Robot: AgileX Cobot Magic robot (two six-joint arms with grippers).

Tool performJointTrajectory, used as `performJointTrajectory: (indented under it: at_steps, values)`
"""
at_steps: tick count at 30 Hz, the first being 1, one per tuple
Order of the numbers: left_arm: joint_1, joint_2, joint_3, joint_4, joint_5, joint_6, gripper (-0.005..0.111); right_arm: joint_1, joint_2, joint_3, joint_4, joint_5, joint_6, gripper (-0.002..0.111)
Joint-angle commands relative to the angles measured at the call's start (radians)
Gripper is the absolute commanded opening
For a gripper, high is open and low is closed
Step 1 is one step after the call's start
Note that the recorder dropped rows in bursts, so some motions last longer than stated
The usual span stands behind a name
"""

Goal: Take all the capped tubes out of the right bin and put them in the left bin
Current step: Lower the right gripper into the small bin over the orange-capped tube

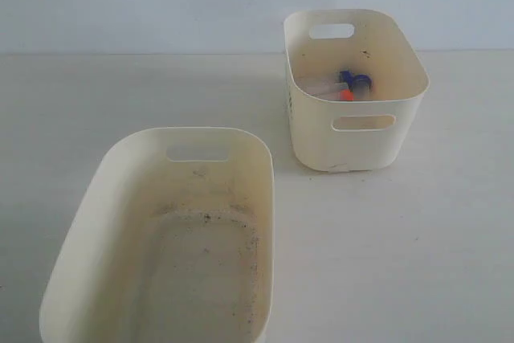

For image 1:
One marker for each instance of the orange-capped clear tube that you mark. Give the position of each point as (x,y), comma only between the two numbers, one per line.
(330,91)

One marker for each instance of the blue-capped clear tube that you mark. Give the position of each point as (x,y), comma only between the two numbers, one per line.
(361,87)
(346,77)

